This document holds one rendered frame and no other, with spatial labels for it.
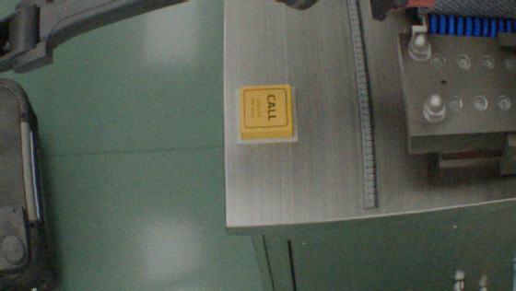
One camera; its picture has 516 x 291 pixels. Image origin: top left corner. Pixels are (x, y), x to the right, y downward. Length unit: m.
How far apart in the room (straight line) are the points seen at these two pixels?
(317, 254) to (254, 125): 0.23
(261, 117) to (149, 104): 1.09
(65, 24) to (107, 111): 1.26
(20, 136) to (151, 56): 0.48
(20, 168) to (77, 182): 0.27
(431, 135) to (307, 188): 0.22
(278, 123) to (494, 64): 0.35
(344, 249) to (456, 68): 0.36
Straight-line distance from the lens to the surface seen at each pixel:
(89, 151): 2.71
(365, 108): 1.69
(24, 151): 2.49
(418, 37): 1.55
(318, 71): 1.72
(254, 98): 1.67
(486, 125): 1.55
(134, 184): 2.66
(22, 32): 1.52
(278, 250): 1.73
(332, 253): 1.77
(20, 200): 2.44
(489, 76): 1.59
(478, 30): 1.61
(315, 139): 1.67
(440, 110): 1.52
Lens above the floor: 2.42
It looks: 66 degrees down
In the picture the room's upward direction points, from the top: 10 degrees counter-clockwise
